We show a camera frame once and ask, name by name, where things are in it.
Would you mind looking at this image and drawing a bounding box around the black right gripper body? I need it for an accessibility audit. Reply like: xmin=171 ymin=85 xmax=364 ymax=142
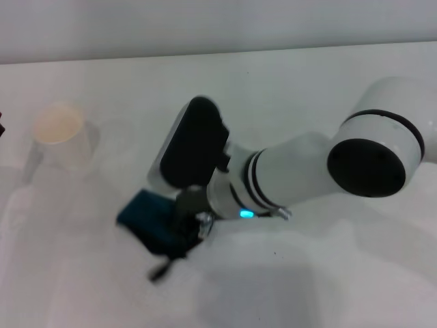
xmin=173 ymin=186 xmax=210 ymax=228

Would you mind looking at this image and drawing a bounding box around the blue rag with black trim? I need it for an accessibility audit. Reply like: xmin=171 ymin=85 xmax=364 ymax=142
xmin=115 ymin=190 xmax=193 ymax=282

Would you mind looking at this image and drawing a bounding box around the white paper cup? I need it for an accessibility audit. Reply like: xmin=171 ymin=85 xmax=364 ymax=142
xmin=31 ymin=100 xmax=94 ymax=172

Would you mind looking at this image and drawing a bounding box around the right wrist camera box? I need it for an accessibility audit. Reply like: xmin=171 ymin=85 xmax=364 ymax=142
xmin=147 ymin=96 xmax=232 ymax=191

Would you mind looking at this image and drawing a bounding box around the silver hose clamp with screw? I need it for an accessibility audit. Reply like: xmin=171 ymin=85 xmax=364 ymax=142
xmin=259 ymin=206 xmax=293 ymax=221

